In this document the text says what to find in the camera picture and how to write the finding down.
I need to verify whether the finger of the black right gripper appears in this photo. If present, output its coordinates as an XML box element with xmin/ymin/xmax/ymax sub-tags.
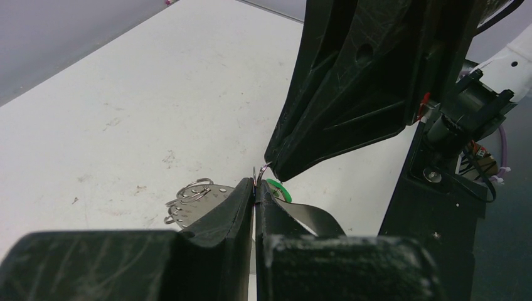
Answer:
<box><xmin>264</xmin><ymin>1</ymin><xmax>478</xmax><ymax>181</ymax></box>

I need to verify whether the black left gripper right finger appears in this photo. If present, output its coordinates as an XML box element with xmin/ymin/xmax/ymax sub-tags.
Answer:
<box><xmin>255</xmin><ymin>181</ymin><xmax>445</xmax><ymax>300</ymax></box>

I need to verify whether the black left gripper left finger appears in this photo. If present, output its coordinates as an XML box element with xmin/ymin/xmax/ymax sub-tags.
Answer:
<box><xmin>1</xmin><ymin>178</ymin><xmax>254</xmax><ymax>300</ymax></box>

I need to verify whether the green key tag with key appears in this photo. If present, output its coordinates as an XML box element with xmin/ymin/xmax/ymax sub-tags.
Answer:
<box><xmin>267</xmin><ymin>179</ymin><xmax>292</xmax><ymax>203</ymax></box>

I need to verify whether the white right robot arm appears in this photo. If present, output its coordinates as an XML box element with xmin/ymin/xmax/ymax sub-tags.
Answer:
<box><xmin>264</xmin><ymin>1</ymin><xmax>518</xmax><ymax>181</ymax></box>

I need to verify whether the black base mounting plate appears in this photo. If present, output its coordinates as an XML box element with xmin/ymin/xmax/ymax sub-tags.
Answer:
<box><xmin>378</xmin><ymin>123</ymin><xmax>490</xmax><ymax>300</ymax></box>

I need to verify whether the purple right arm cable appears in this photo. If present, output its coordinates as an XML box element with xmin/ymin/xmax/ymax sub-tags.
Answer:
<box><xmin>490</xmin><ymin>124</ymin><xmax>512</xmax><ymax>184</ymax></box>

